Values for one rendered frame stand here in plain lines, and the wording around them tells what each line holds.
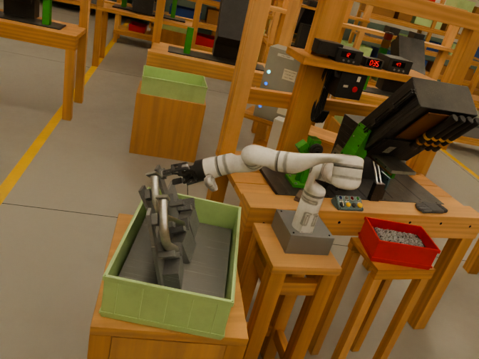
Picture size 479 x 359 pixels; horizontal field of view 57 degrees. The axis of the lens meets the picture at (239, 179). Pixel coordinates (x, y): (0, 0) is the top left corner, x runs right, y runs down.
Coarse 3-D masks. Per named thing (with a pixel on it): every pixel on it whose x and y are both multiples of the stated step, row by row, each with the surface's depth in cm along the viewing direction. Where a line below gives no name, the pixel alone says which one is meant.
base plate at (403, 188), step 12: (264, 168) 252; (276, 180) 241; (372, 180) 272; (396, 180) 282; (408, 180) 287; (276, 192) 229; (288, 192) 231; (336, 192) 245; (348, 192) 248; (360, 192) 252; (396, 192) 264; (408, 192) 268; (420, 192) 272
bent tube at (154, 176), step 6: (150, 174) 156; (156, 174) 157; (150, 180) 157; (156, 180) 157; (150, 186) 156; (156, 186) 156; (156, 192) 155; (156, 204) 154; (156, 210) 155; (168, 216) 159; (180, 222) 170
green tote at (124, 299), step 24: (144, 216) 192; (216, 216) 195; (240, 216) 187; (120, 264) 158; (120, 288) 138; (144, 288) 138; (168, 288) 138; (120, 312) 143; (144, 312) 142; (168, 312) 142; (192, 312) 141; (216, 312) 141; (216, 336) 145
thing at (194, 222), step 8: (160, 168) 172; (160, 184) 171; (168, 192) 177; (176, 192) 187; (168, 208) 174; (176, 208) 184; (176, 216) 182; (184, 216) 185; (192, 216) 186; (192, 224) 184; (192, 232) 183
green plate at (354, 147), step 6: (360, 126) 242; (354, 132) 245; (360, 132) 240; (366, 132) 236; (354, 138) 243; (360, 138) 239; (366, 138) 236; (348, 144) 246; (354, 144) 242; (360, 144) 238; (342, 150) 249; (348, 150) 245; (354, 150) 240; (360, 150) 240; (366, 150) 242; (360, 156) 242
